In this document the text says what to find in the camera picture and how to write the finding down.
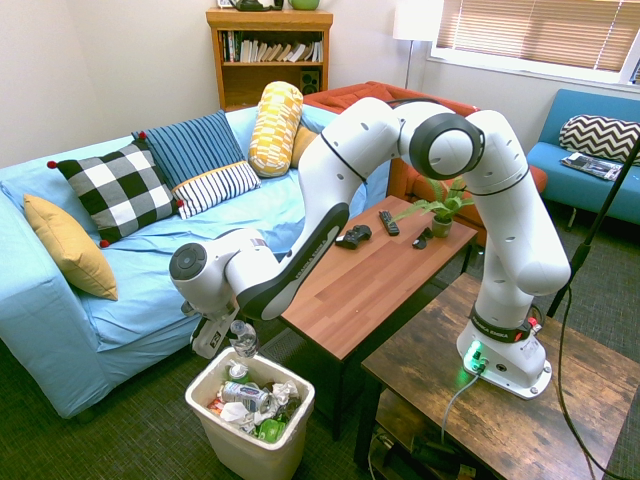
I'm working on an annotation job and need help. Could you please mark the green fern plant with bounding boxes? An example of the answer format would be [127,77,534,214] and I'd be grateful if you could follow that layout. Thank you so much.
[391,175,475,225]

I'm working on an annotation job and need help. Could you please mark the wooden bookshelf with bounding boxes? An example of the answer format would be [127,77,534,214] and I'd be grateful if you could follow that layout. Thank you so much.
[205,7,335,112]

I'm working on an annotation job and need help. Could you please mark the black white checkered pillow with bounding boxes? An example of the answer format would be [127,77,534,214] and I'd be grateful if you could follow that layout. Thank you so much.
[47,130,185,249]

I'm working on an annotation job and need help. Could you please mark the black game controller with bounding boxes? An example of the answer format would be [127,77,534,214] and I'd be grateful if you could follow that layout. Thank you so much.
[334,224,374,250]

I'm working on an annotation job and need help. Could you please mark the crushed blue white can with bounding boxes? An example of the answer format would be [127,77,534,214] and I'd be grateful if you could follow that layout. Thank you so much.
[221,380,271,412]

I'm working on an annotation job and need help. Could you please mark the orange armchair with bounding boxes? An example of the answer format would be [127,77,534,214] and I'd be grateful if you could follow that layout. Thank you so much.
[302,81,549,249]

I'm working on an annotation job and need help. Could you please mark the green wrapper trash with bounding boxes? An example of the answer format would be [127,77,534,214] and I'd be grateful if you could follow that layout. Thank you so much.
[254,418,287,442]

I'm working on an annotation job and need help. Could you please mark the blue striped pillow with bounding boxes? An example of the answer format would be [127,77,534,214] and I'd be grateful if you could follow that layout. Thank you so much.
[131,109,262,220]

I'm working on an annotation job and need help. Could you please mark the white floor lamp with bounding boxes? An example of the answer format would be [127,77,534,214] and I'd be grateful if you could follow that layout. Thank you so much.
[392,0,445,91]

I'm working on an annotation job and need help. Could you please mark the clear plastic water bottle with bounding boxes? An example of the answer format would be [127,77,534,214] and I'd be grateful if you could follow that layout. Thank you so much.
[228,319,260,360]

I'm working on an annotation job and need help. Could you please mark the dark rustic wood table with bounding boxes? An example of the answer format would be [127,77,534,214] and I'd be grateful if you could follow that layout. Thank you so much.
[353,272,640,480]

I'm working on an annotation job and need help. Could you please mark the black white chevron pillow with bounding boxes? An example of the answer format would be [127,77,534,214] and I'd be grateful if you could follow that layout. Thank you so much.
[558,113,640,166]

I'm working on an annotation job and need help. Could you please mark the crumpled white paper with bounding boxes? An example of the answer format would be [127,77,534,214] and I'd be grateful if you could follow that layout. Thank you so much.
[219,401,259,426]

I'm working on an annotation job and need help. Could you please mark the yellow white patterned pillow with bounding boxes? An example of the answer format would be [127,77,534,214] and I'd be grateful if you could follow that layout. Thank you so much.
[248,80,305,179]

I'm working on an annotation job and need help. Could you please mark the row of paperback books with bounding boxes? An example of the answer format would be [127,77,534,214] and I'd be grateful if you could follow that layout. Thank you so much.
[222,30,324,64]

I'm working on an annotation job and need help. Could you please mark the white plastic trash bin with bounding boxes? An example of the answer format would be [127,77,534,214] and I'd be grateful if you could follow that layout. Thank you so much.
[184,346,316,480]

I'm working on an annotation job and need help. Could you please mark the reddish wood coffee table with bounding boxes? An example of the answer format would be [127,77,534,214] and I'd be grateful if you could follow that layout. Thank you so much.
[277,194,480,441]

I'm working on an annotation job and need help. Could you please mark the blue couch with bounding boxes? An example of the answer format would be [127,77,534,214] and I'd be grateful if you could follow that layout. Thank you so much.
[526,88,640,226]

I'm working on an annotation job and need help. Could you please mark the mustard yellow pillow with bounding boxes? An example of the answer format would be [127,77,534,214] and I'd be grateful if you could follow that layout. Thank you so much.
[23,193,120,302]
[289,124,320,170]

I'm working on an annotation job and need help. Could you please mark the wooden window blinds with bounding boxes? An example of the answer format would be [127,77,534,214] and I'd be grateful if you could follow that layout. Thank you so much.
[435,0,640,74]

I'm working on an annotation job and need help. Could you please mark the grey power cable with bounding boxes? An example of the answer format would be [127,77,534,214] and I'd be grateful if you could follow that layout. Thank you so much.
[439,372,481,446]

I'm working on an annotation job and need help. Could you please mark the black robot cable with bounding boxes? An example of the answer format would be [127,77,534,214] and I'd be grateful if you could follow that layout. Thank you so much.
[556,282,624,480]

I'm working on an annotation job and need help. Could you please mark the light blue covered sofa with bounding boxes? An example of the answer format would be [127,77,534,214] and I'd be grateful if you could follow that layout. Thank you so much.
[0,105,391,420]

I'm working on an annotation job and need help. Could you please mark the magazine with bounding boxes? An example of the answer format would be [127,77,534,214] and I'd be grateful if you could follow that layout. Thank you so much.
[559,153,624,181]

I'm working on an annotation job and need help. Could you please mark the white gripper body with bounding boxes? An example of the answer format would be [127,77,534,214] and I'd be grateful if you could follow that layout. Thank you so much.
[189,304,241,360]

